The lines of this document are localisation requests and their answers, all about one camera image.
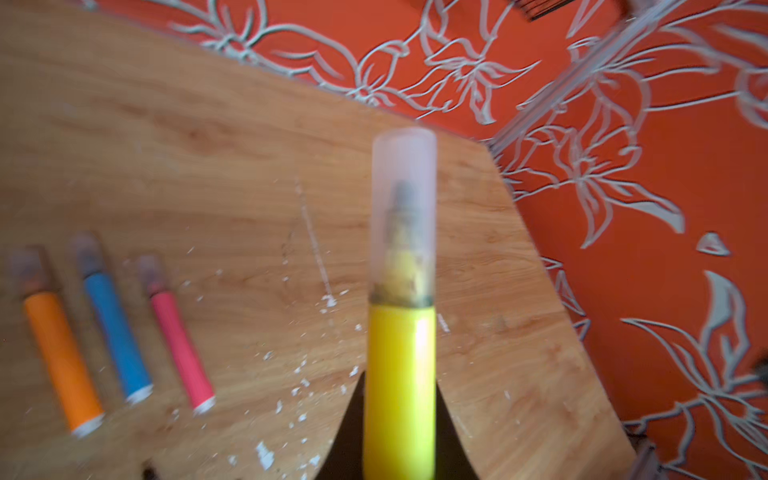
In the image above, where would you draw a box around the orange marker pen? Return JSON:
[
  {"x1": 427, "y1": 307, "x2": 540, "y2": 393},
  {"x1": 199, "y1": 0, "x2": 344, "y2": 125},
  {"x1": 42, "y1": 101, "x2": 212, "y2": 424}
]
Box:
[{"x1": 10, "y1": 247, "x2": 105, "y2": 438}]

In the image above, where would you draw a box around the yellow marker pen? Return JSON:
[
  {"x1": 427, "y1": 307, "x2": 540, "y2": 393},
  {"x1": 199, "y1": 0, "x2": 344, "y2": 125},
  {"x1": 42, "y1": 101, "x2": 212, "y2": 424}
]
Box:
[{"x1": 362, "y1": 179, "x2": 438, "y2": 480}]

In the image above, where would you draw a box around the pink marker pen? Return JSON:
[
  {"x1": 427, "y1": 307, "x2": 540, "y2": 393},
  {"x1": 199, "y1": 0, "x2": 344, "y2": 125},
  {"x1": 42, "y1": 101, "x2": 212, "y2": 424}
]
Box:
[{"x1": 137, "y1": 254, "x2": 216, "y2": 415}]

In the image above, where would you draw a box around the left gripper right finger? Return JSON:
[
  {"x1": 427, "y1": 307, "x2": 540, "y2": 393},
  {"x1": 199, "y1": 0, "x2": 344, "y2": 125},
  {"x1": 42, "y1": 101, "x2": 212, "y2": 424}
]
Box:
[{"x1": 435, "y1": 386, "x2": 479, "y2": 480}]

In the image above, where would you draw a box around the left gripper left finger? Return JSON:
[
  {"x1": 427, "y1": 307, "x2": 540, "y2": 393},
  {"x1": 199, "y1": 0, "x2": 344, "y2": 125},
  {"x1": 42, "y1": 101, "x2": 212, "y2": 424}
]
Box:
[{"x1": 315, "y1": 373, "x2": 365, "y2": 480}]

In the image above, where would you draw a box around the black wire basket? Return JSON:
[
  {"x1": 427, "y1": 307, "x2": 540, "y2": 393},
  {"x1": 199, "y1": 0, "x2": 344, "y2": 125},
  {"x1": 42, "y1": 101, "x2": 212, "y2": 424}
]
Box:
[{"x1": 512, "y1": 0, "x2": 574, "y2": 22}]

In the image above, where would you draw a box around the blue marker pen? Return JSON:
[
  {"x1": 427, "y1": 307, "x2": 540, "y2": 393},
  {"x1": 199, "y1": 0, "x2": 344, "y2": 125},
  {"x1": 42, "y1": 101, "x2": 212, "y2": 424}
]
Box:
[{"x1": 72, "y1": 232, "x2": 154, "y2": 405}]

